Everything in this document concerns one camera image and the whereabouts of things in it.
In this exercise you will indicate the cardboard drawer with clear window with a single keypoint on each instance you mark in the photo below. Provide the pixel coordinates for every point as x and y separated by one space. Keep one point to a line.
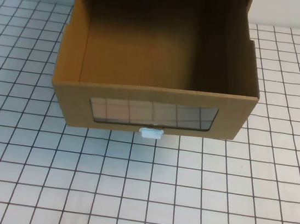
68 84

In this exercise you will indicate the white black grid tablecloth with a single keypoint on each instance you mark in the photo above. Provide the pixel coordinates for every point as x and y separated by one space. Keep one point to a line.
140 188

